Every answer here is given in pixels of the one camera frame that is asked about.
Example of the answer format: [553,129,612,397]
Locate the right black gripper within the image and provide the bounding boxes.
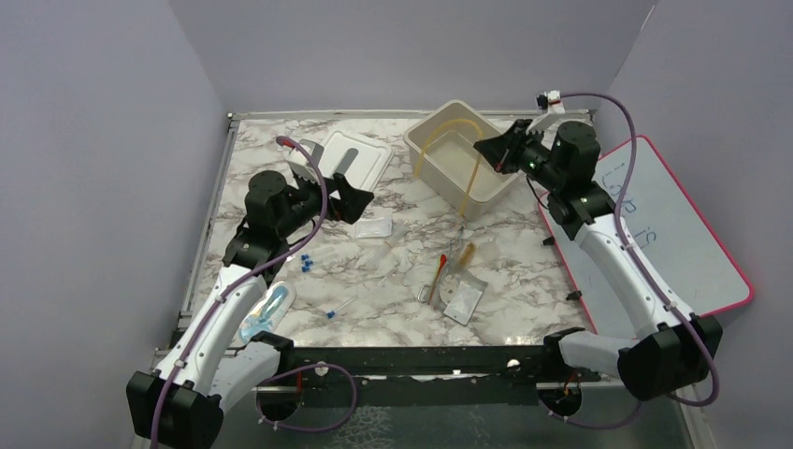
[475,119,566,192]

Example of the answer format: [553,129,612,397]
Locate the wire gauze mesh square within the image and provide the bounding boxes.
[431,271,489,326]

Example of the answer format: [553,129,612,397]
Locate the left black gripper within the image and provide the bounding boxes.
[277,166,374,239]

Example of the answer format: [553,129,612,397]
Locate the lone blue capped tube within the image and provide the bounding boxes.
[325,297,357,319]

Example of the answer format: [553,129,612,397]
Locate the beige plastic bin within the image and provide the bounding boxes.
[403,100,518,222]

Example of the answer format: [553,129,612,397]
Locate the blue goggles in bag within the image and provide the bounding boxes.
[238,281,296,344]

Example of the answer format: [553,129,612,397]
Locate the clear watch glass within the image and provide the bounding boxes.
[476,240,501,264]

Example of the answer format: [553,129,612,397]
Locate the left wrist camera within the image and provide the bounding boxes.
[286,139,324,183]

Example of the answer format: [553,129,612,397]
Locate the metal crucible tongs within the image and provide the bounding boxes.
[416,224,465,308]

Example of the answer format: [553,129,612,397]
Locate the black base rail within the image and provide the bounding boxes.
[253,345,599,409]

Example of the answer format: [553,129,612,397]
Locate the white bin lid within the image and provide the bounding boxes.
[299,130,394,192]

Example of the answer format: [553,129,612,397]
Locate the pink framed whiteboard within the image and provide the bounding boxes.
[541,136,755,338]

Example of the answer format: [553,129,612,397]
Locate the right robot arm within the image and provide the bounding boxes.
[473,120,723,407]

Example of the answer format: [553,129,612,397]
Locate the clear zip bag near lid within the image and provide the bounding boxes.
[353,216,394,239]

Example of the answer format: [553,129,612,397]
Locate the red plastic spoon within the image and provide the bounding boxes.
[427,253,448,306]

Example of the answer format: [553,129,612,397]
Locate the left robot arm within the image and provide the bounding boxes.
[126,170,374,448]

